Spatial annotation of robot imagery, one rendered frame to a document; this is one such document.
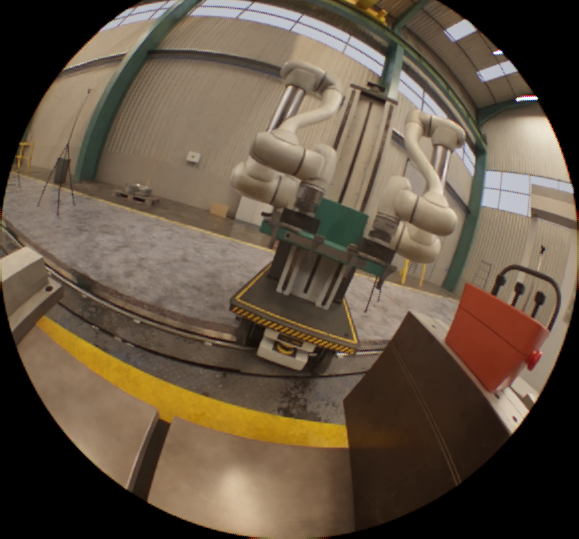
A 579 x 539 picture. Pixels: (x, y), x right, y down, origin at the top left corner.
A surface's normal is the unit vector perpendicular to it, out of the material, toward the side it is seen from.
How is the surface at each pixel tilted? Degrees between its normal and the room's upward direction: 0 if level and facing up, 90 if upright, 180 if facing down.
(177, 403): 0
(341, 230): 90
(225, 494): 0
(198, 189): 90
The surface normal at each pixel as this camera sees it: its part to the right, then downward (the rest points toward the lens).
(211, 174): 0.22, 0.28
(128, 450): 0.33, -0.92
